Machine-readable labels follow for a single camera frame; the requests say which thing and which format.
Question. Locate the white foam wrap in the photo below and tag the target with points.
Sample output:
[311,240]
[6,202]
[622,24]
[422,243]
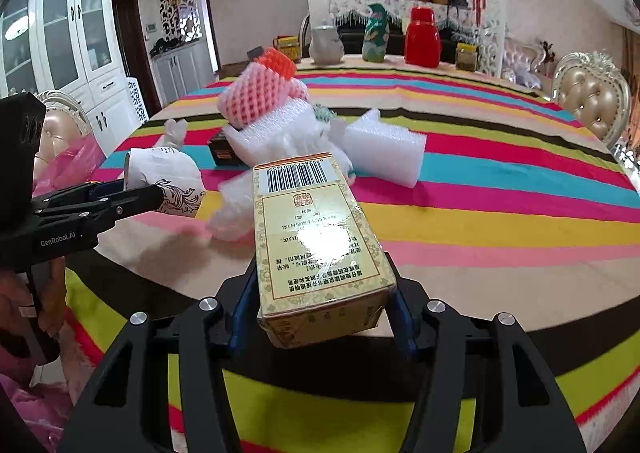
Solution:
[230,213]

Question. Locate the pink foam fruit net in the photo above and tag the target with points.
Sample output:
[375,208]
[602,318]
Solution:
[250,98]

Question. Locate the low white cabinet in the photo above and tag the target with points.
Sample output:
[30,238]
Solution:
[180,69]

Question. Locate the dark wooden door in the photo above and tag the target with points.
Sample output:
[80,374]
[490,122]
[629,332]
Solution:
[130,43]

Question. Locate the green floral bag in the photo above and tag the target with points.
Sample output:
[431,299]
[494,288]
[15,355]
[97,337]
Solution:
[375,35]

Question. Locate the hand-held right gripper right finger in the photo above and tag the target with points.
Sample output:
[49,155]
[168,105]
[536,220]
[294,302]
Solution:
[403,329]

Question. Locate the beige tufted chair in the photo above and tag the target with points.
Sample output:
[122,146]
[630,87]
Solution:
[57,125]
[590,95]

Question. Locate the person's left hand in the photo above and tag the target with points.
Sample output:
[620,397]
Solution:
[50,303]

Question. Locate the white teapot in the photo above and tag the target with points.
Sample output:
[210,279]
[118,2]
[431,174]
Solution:
[325,45]

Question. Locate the white foam block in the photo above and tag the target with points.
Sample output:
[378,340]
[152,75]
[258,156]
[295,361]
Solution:
[385,148]

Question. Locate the dark clothes pile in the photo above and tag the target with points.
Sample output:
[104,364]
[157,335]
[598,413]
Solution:
[165,45]

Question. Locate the red gift box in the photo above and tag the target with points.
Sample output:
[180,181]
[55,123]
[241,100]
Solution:
[287,50]

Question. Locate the white glass door cabinet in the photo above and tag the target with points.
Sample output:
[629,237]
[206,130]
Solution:
[60,33]

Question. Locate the lace covered sideboard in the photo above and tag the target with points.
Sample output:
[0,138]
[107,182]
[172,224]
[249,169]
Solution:
[350,8]

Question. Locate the brown cardboard box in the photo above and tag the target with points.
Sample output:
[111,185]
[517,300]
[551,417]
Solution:
[232,69]

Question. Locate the red thermos jug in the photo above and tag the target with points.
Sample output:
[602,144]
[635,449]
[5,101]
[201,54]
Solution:
[422,40]

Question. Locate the white foam sheet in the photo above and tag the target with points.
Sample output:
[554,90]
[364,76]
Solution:
[280,133]

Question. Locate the pale tufted sofa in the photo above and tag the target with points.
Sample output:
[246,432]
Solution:
[520,58]

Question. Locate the white carved panel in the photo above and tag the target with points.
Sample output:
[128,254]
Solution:
[137,100]

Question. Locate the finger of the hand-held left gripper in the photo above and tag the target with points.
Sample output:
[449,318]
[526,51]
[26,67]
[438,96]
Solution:
[135,201]
[75,191]

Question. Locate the white patterned paper cup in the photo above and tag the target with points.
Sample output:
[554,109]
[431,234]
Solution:
[165,173]

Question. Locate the yellow cardboard box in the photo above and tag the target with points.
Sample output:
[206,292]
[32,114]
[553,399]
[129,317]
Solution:
[310,243]

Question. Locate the orange foam fruit net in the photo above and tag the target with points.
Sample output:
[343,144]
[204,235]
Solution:
[275,60]

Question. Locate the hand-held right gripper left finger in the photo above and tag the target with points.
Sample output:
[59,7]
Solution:
[241,318]

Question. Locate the small black box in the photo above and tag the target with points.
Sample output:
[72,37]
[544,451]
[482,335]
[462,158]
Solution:
[222,154]

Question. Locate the yellow jar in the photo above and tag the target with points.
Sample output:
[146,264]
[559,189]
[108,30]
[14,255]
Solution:
[466,58]

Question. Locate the striped tablecloth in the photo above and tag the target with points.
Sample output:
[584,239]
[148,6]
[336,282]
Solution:
[500,193]

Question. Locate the pink plastic bag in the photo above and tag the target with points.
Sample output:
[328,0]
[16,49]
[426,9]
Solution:
[70,163]

